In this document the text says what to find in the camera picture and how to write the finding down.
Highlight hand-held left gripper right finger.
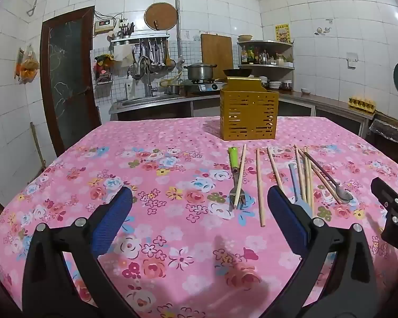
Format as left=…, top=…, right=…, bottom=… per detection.
left=262, top=185, right=379, bottom=318

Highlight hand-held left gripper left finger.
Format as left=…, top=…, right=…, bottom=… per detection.
left=21, top=185, right=138, bottom=318

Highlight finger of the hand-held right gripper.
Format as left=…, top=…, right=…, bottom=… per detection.
left=371, top=177, right=398, bottom=217

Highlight yellow perforated utensil holder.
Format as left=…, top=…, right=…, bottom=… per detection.
left=219, top=77, right=280, bottom=141

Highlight cutlery cup with utensils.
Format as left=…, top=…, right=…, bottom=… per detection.
left=118, top=21, right=135, bottom=38

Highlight long metal spoon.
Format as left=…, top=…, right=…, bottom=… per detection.
left=304, top=152, right=354, bottom=205

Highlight foil covered surface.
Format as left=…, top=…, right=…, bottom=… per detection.
left=368, top=119, right=398, bottom=146

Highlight pink floral tablecloth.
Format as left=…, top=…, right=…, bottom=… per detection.
left=0, top=116, right=398, bottom=318

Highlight egg carton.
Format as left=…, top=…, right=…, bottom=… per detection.
left=348, top=97, right=377, bottom=112

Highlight kitchen counter with cabinets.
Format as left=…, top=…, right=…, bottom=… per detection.
left=109, top=89, right=375, bottom=140

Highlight steel sink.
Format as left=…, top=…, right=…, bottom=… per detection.
left=111, top=93, right=186, bottom=108

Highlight stack of white bowls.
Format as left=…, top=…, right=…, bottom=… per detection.
left=261, top=76, right=282, bottom=89

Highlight brown glass panel door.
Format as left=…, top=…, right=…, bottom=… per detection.
left=40, top=6, right=102, bottom=156

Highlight steel faucet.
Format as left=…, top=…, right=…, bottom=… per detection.
left=142, top=58, right=156, bottom=96

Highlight steel corner shelf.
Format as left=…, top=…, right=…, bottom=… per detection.
left=236, top=40, right=296, bottom=90

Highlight black wok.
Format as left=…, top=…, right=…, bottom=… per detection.
left=223, top=68, right=253, bottom=77

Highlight steel gas stove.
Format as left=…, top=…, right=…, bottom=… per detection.
left=182, top=79, right=226, bottom=94

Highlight row of condiment bottles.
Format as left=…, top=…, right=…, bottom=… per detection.
left=240, top=46, right=294, bottom=66

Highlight row of hanging ladles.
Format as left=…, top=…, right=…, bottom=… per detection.
left=129, top=38, right=176, bottom=81

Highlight white hanging bag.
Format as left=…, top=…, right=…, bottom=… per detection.
left=114, top=45, right=133, bottom=62

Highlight steel cooking pot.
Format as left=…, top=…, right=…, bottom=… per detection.
left=184, top=62, right=217, bottom=81

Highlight hanging plastic bags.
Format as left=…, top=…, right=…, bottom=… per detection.
left=15, top=45, right=40, bottom=83

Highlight rectangular wooden cutting board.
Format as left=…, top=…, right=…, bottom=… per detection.
left=200, top=33, right=234, bottom=72

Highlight round wooden board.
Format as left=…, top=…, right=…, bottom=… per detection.
left=144, top=2, right=178, bottom=31

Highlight grey vertical pipe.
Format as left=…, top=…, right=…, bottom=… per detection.
left=174, top=0, right=184, bottom=57

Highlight grey handled metal utensil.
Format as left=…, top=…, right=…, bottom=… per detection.
left=288, top=163, right=314, bottom=216

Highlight green handled fork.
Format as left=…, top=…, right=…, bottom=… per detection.
left=228, top=147, right=248, bottom=210

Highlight wire wall basket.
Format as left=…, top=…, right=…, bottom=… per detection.
left=93, top=53, right=115, bottom=85

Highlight yellow wall poster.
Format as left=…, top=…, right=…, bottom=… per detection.
left=275, top=24, right=290, bottom=43

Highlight metal wall rack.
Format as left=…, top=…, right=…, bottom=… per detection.
left=110, top=33, right=170, bottom=45

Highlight wall electrical box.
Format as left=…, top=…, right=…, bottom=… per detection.
left=94, top=20, right=116, bottom=34

